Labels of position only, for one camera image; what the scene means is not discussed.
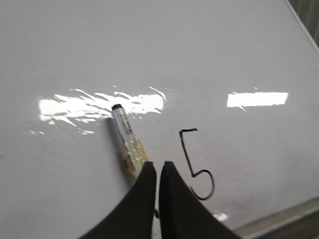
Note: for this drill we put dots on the white whiteboard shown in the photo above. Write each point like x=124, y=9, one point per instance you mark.
x=226, y=89

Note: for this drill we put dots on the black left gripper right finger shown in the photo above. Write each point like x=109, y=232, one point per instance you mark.
x=181, y=215

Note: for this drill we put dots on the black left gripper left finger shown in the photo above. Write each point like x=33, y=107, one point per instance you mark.
x=132, y=218

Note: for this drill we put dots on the white whiteboard marker with tape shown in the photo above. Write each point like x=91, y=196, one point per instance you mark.
x=133, y=153

